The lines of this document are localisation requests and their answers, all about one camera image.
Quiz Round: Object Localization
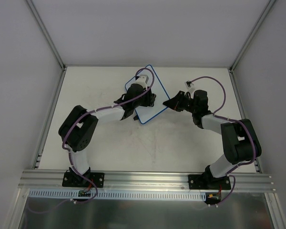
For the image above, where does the blue framed whiteboard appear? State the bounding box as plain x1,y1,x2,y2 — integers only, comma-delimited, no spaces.
122,64,170,124

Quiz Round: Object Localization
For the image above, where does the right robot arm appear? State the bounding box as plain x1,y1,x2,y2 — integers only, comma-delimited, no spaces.
163,90,262,189

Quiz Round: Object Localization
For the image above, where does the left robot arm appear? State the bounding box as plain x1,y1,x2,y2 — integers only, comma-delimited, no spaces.
58,83,156,187

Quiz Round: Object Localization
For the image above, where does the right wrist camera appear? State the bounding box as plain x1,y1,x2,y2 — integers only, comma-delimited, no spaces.
185,81,195,95

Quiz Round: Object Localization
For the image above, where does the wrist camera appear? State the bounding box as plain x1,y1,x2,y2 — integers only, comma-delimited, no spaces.
185,81,195,95
135,74,149,89

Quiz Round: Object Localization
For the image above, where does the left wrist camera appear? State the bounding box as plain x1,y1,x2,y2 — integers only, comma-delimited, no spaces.
135,74,149,89

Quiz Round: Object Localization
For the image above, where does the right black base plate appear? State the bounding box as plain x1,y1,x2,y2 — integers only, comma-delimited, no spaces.
188,174,231,190

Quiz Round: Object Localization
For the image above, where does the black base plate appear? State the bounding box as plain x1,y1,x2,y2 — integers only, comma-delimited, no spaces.
62,169,105,188
188,174,231,190

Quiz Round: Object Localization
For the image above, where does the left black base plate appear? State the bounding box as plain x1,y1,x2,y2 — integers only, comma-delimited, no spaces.
62,169,105,188

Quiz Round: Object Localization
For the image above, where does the white slotted cable duct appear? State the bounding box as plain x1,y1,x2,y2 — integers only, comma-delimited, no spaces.
28,188,206,202

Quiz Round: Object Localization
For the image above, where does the right aluminium frame post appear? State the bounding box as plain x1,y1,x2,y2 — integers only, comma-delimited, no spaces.
229,0,277,73

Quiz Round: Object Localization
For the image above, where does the aluminium frame post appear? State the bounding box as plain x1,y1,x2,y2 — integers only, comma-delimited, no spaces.
229,0,277,73
24,0,65,71

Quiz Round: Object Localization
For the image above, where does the aluminium mounting rail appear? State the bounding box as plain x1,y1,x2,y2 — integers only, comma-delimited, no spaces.
18,169,276,193

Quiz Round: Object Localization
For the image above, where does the left aluminium frame post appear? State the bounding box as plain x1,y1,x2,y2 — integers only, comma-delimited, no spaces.
24,0,65,71

